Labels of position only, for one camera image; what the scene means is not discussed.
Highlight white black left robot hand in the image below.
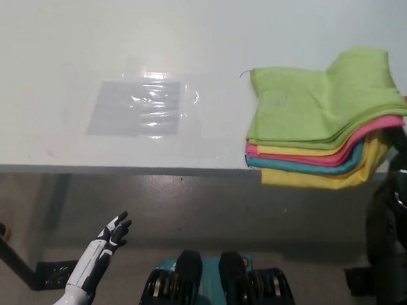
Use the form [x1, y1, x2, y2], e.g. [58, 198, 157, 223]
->
[65, 209, 133, 296]

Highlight green microfibre cloth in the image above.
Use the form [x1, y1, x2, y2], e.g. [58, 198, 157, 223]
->
[245, 42, 407, 155]

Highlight black left robot body block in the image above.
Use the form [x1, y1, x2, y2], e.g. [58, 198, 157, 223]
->
[136, 247, 204, 305]

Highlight black robot body block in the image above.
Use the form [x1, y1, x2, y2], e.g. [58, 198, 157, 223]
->
[217, 251, 301, 305]
[136, 247, 204, 305]

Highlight black right robot body block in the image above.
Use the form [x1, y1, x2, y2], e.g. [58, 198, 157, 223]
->
[217, 251, 301, 305]

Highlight grey table leg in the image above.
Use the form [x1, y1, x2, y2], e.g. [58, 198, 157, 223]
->
[47, 173, 72, 229]

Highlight grey rectangular sheet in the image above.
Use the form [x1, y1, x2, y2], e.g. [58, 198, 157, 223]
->
[86, 78, 182, 139]

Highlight clear plastic film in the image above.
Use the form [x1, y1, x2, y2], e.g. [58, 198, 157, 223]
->
[121, 68, 208, 144]

